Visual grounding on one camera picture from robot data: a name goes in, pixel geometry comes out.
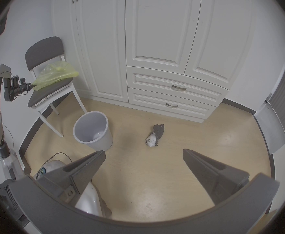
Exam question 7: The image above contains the white wardrobe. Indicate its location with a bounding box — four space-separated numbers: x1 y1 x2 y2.
51 0 254 123

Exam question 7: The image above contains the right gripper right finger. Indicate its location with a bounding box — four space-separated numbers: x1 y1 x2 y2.
183 148 251 207

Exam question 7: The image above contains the yellow plastic bag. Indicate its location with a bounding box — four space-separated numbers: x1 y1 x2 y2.
31 61 79 91

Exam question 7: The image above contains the white chair grey seat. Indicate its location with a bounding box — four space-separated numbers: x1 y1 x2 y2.
25 36 88 138

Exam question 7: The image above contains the black plastic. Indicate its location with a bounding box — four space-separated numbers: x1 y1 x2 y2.
153 124 165 147

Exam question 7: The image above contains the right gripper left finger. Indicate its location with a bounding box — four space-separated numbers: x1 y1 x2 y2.
36 150 107 207

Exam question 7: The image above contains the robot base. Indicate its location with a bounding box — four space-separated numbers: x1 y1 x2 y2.
0 149 112 228

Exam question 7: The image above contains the white trash bin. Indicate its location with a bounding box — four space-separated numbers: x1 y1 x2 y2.
73 111 113 152

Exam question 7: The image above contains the black cable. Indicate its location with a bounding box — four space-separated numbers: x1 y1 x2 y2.
36 152 73 180

